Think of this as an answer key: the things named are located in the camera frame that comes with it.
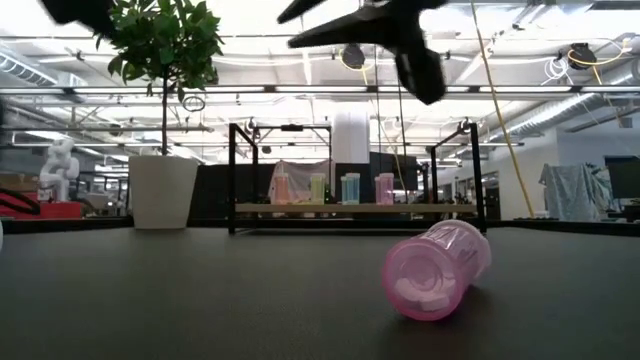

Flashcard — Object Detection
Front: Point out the black office monitor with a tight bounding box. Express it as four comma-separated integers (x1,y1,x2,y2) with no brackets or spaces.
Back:
368,151,420,194

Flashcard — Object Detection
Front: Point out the white humanoid robot figure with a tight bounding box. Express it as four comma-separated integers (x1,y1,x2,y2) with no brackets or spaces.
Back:
38,137,81,204

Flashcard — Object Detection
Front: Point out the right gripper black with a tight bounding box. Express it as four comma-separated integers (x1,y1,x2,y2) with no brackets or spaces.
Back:
277,0,449,106

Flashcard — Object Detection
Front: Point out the black monitor screen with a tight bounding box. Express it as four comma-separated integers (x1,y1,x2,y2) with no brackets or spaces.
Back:
603,154,640,201

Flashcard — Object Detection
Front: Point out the black ceiling cable reel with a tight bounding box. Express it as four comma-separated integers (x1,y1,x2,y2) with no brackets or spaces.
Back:
341,42,367,70
567,42,599,71

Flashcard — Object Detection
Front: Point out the thick black cable loop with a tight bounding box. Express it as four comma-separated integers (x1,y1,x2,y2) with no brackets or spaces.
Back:
0,187,42,216

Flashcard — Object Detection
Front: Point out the yellow hanging power cable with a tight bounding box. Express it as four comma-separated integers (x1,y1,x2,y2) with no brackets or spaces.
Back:
469,0,536,219

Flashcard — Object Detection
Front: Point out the white coiled cable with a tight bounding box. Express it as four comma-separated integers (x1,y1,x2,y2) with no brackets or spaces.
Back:
542,55,569,81

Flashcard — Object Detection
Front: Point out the silver ventilation duct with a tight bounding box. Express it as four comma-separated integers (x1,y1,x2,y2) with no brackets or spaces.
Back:
487,59,640,146
0,47,90,104

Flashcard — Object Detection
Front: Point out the grey draped cloth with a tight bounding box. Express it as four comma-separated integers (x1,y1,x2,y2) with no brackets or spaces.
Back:
538,160,614,223

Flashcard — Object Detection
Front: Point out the green plant white pot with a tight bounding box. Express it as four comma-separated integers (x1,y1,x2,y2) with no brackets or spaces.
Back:
94,0,225,231

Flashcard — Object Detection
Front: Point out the translucent plastic sheet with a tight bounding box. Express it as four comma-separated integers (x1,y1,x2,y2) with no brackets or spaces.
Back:
268,159,335,206

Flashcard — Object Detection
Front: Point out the wooden shelf black metal frame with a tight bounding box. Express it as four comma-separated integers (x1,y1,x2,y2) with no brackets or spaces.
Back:
228,122,488,236

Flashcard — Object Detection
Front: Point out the black partition panel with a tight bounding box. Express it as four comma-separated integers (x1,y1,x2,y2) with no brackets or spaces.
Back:
189,163,261,221

